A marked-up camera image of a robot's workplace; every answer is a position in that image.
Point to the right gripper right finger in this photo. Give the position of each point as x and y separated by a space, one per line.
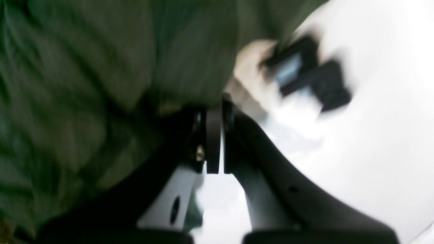
284 206

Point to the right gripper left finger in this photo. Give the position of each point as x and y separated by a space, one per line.
149 207

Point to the dark green t-shirt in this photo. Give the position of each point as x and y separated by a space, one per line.
82 79

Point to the small black clip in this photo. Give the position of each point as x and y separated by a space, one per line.
297 67

